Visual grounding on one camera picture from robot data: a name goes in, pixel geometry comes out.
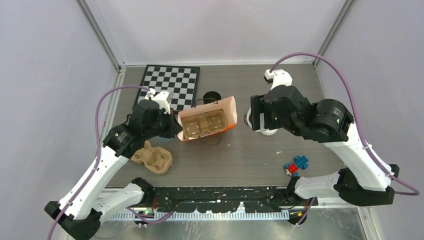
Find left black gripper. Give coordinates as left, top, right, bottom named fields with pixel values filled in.
left=143, top=106, right=183, bottom=140

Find white cup lid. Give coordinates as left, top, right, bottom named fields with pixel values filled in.
left=259, top=128, right=278, bottom=136

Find orange paper bag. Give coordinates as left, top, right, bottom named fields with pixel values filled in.
left=177, top=96, right=238, bottom=142

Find black paper cup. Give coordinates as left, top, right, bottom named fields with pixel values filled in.
left=202, top=91, right=222, bottom=104

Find white sip lid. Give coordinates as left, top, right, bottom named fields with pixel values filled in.
left=243, top=109, right=252, bottom=129

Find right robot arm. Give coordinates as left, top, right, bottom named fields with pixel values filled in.
left=245, top=85, right=400, bottom=207

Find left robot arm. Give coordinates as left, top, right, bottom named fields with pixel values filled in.
left=44, top=99, right=182, bottom=240

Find tan cardboard cup carrier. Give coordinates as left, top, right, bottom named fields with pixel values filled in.
left=130, top=140, right=174, bottom=175

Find black white chessboard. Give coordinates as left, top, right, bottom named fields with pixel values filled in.
left=140, top=65, right=200, bottom=112

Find red blue toy blocks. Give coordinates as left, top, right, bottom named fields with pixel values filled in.
left=283, top=155, right=309, bottom=177

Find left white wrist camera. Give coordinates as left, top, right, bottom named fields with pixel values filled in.
left=144, top=88, right=173, bottom=114

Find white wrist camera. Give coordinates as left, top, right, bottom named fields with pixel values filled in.
left=144, top=88, right=173, bottom=114
left=264, top=69, right=293, bottom=90

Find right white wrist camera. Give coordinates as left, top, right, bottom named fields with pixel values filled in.
left=264, top=69, right=293, bottom=90

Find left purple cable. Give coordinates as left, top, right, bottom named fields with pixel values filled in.
left=46, top=85, right=176, bottom=240

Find purple cable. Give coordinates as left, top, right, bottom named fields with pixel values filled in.
left=268, top=51, right=421, bottom=229
left=46, top=85, right=176, bottom=240

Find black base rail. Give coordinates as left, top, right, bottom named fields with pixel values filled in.
left=134, top=186, right=310, bottom=214

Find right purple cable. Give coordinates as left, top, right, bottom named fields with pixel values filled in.
left=268, top=51, right=421, bottom=229

